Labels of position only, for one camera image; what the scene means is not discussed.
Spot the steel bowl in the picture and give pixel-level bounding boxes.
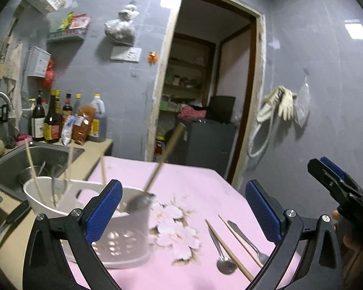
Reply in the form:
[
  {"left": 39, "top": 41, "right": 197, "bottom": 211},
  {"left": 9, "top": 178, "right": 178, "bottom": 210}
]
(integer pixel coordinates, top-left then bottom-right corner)
[{"left": 18, "top": 165, "right": 64, "bottom": 188}]

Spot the wooden shelf unit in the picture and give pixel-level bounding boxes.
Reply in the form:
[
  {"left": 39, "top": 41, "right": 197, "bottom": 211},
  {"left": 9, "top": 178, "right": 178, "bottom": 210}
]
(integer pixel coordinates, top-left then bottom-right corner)
[{"left": 157, "top": 35, "right": 217, "bottom": 112}]

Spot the black monitor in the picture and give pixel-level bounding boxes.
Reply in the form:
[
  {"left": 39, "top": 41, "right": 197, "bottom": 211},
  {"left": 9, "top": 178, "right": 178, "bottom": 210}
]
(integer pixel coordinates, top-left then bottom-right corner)
[{"left": 209, "top": 96, "right": 236, "bottom": 123}]

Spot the metal fork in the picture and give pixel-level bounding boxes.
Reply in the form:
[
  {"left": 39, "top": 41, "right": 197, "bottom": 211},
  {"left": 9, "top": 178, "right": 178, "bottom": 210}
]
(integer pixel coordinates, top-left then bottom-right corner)
[{"left": 226, "top": 220, "right": 270, "bottom": 265}]

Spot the red cloth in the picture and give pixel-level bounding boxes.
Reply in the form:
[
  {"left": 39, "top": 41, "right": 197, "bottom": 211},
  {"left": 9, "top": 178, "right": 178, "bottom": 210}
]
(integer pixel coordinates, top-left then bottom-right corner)
[{"left": 178, "top": 105, "right": 207, "bottom": 120}]

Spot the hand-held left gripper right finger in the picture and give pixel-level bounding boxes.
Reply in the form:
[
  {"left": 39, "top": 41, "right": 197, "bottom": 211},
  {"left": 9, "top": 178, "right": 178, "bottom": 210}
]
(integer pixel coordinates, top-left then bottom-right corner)
[{"left": 245, "top": 180, "right": 344, "bottom": 290}]

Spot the red snack packet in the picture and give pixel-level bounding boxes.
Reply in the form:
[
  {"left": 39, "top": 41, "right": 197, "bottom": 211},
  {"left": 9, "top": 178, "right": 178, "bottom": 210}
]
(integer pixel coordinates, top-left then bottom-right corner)
[{"left": 68, "top": 14, "right": 91, "bottom": 30}]

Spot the wooden door frame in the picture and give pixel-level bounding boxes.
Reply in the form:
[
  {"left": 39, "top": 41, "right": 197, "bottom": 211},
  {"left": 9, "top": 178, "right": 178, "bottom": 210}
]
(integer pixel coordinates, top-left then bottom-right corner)
[{"left": 144, "top": 0, "right": 267, "bottom": 188}]

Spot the blue white packet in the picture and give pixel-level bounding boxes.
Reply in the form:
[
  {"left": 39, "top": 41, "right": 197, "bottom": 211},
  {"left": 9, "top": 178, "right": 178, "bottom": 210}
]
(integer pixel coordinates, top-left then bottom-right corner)
[{"left": 60, "top": 115, "right": 81, "bottom": 145}]

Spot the hanging white plastic bag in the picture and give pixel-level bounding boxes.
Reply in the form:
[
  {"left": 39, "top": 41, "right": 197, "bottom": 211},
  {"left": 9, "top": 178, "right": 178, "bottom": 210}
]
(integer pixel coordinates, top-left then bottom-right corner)
[{"left": 293, "top": 69, "right": 310, "bottom": 127}]

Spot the hanging beige cloth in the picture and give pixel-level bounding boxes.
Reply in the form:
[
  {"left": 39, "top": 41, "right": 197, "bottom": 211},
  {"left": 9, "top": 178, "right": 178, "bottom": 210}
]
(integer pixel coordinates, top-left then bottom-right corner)
[{"left": 3, "top": 42, "right": 24, "bottom": 132}]

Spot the dark bottle white label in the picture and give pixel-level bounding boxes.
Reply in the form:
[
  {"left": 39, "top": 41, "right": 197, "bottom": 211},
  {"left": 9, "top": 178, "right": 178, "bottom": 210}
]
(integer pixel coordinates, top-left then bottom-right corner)
[{"left": 30, "top": 91, "right": 46, "bottom": 141}]

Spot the grey cabinet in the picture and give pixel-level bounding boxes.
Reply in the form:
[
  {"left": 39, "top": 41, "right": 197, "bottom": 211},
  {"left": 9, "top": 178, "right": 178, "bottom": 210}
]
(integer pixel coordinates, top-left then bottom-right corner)
[{"left": 174, "top": 118, "right": 238, "bottom": 173}]

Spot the clear bag of dried goods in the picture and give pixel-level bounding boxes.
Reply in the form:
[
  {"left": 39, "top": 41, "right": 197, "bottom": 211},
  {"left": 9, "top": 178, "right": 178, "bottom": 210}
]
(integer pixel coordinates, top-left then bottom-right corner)
[{"left": 104, "top": 2, "right": 140, "bottom": 45}]

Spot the red capped sauce bottle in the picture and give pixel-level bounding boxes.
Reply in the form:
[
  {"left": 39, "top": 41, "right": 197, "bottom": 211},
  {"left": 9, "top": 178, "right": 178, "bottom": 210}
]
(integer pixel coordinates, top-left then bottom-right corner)
[{"left": 62, "top": 93, "right": 73, "bottom": 124}]

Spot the white hose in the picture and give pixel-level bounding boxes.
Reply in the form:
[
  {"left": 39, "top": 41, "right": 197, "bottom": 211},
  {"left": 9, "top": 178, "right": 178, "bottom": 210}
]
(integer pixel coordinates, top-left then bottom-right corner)
[{"left": 247, "top": 104, "right": 274, "bottom": 158}]

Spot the grey wall shelf rack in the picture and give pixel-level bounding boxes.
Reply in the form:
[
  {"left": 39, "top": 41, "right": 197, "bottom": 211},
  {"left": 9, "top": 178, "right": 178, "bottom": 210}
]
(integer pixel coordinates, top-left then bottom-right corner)
[{"left": 47, "top": 29, "right": 88, "bottom": 43}]

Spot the pink floral blanket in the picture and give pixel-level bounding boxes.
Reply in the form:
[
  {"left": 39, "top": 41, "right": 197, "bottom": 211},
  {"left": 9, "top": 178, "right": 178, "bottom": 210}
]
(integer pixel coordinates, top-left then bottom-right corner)
[{"left": 63, "top": 156, "right": 309, "bottom": 290}]

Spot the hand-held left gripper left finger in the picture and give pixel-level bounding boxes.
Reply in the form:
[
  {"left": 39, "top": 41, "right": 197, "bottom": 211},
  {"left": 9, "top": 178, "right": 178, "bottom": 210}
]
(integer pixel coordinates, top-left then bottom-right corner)
[{"left": 23, "top": 179, "right": 123, "bottom": 290}]

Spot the white wall switch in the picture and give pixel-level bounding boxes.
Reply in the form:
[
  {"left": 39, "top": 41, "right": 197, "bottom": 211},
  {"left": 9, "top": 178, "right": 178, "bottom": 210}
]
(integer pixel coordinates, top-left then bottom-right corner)
[{"left": 110, "top": 46, "right": 142, "bottom": 63}]

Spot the wooden cutting board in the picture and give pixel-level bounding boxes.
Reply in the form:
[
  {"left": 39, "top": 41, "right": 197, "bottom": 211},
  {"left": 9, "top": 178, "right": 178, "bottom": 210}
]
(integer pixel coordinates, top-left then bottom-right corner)
[{"left": 0, "top": 15, "right": 19, "bottom": 80}]

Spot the steel faucet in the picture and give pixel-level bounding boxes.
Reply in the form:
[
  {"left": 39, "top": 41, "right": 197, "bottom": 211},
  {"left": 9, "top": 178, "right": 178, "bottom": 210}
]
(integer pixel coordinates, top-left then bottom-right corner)
[{"left": 0, "top": 91, "right": 14, "bottom": 114}]

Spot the white plastic wall holder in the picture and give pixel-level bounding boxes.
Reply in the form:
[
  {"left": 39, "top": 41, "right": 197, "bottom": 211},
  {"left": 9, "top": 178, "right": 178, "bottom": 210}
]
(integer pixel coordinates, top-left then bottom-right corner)
[{"left": 27, "top": 46, "right": 52, "bottom": 77}]

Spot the red plastic bag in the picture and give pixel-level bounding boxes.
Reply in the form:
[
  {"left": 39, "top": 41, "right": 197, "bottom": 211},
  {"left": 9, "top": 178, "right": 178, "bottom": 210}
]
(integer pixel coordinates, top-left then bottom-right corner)
[{"left": 43, "top": 60, "right": 55, "bottom": 89}]

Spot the dark soy sauce bottle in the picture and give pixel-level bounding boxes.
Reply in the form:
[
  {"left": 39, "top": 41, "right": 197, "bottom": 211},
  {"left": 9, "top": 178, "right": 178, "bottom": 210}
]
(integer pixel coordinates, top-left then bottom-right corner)
[{"left": 44, "top": 89, "right": 62, "bottom": 143}]

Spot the cooking oil jug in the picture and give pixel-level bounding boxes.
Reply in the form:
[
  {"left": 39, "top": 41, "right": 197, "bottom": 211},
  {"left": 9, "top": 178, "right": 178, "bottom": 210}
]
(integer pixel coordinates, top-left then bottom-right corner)
[{"left": 88, "top": 94, "right": 107, "bottom": 142}]

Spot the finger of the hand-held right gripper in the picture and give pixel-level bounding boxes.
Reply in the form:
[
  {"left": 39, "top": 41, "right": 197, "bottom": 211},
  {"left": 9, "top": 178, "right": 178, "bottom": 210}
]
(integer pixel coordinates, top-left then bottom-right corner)
[
  {"left": 320, "top": 156, "right": 363, "bottom": 192},
  {"left": 308, "top": 159, "right": 363, "bottom": 212}
]

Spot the green snack packet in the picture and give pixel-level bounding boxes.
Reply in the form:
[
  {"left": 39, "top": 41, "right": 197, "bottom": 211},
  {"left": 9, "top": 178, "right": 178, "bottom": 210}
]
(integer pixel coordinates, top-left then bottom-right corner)
[{"left": 58, "top": 11, "right": 75, "bottom": 31}]

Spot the black handled kitchen knife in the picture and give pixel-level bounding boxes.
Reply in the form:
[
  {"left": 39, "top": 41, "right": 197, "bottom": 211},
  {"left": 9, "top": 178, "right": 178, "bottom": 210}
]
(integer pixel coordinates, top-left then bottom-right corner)
[{"left": 0, "top": 200, "right": 31, "bottom": 250}]

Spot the steel sink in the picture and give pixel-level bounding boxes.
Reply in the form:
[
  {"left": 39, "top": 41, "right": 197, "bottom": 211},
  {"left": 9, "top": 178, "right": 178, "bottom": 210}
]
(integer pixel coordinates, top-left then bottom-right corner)
[{"left": 0, "top": 145, "right": 85, "bottom": 201}]

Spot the wooden handled metal spoon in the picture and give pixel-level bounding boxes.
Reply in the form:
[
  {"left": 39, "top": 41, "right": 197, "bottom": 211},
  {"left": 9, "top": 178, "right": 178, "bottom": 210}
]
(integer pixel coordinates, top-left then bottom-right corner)
[{"left": 125, "top": 123, "right": 186, "bottom": 213}]

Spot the white plastic utensil basket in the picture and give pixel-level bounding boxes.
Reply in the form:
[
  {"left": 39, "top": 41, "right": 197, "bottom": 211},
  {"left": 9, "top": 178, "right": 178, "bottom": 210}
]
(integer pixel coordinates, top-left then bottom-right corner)
[{"left": 23, "top": 178, "right": 154, "bottom": 270}]

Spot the brown packet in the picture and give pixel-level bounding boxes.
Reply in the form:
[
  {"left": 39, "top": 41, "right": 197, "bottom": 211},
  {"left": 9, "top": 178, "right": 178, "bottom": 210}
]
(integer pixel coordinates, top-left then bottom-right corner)
[{"left": 72, "top": 106, "right": 97, "bottom": 145}]

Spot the person's right hand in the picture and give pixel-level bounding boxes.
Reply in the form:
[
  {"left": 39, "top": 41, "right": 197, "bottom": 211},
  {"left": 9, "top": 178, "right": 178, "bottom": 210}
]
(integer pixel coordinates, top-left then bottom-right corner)
[{"left": 342, "top": 234, "right": 363, "bottom": 267}]

